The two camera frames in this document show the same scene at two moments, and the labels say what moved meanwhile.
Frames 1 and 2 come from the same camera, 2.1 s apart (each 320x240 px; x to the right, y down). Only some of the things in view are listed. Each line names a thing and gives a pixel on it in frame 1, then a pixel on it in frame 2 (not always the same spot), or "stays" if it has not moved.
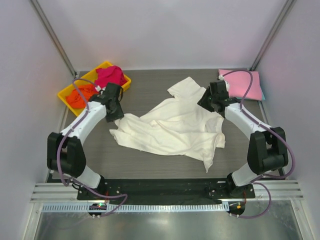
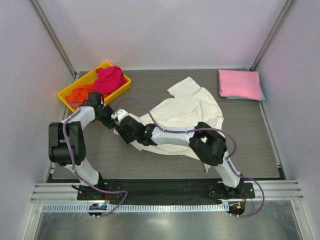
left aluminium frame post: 52,34 stays
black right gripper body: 207,100 to 127,138
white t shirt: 179,125 stays
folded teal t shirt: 263,98 stays
